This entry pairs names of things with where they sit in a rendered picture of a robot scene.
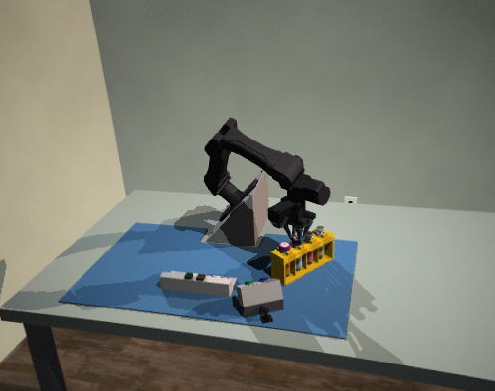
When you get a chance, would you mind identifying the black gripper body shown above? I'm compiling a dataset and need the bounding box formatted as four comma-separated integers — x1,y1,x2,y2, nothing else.
286,198,316,229

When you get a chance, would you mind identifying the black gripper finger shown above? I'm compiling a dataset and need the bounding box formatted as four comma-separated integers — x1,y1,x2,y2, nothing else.
283,223,296,240
295,220,313,244

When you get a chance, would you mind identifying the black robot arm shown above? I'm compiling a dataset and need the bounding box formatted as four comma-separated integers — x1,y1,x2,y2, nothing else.
204,118,330,229

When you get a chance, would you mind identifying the blue flat mat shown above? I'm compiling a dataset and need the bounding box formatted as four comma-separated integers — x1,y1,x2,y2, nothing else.
58,222,357,339

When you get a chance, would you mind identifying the grey key desk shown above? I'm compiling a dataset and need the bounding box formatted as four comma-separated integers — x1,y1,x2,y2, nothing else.
236,277,284,323

